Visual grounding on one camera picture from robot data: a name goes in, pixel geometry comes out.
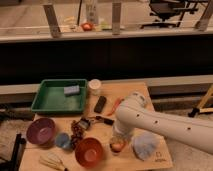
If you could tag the wooden yellow stand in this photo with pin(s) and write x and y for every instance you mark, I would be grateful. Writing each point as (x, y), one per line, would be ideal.
(201, 107)

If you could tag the black chair frame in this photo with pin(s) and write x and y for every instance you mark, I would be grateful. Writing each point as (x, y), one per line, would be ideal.
(18, 149)

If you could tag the orange carrot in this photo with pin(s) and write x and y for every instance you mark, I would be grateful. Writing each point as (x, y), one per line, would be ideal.
(115, 105)

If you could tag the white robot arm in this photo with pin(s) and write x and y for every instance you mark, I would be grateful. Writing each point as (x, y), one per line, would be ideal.
(131, 113)

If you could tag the metal binder clip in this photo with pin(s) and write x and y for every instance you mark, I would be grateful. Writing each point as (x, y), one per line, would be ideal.
(85, 123)

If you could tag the red object on ledge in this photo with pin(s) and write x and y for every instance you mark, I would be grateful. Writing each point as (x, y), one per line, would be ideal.
(87, 26)

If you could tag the black handled tool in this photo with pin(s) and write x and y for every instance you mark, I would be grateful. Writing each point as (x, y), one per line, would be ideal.
(104, 120)

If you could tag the red orange bowl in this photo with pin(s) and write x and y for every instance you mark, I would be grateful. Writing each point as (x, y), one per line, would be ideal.
(89, 152)

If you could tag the green plastic tray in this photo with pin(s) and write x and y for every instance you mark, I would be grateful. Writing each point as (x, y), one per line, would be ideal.
(51, 98)

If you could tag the blue sponge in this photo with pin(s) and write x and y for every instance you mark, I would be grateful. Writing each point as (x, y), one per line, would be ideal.
(72, 90)

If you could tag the red yellow apple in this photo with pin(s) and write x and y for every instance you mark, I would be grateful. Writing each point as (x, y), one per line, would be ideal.
(117, 147)

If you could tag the dark grape bunch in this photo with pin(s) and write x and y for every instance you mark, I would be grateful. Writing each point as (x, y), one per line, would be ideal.
(77, 134)

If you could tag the light blue cloth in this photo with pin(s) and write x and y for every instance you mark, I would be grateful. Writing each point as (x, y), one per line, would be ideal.
(144, 145)

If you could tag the black rectangular block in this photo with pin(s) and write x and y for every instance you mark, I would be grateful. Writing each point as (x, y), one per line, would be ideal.
(100, 104)

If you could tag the purple bowl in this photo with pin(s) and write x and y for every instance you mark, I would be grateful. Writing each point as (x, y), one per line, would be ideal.
(41, 131)

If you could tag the small blue cup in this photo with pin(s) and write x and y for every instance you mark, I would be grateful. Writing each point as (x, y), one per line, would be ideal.
(62, 140)

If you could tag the black office chair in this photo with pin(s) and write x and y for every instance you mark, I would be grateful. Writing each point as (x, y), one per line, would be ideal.
(170, 13)

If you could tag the small metal cup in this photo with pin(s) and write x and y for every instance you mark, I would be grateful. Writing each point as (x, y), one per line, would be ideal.
(117, 141)

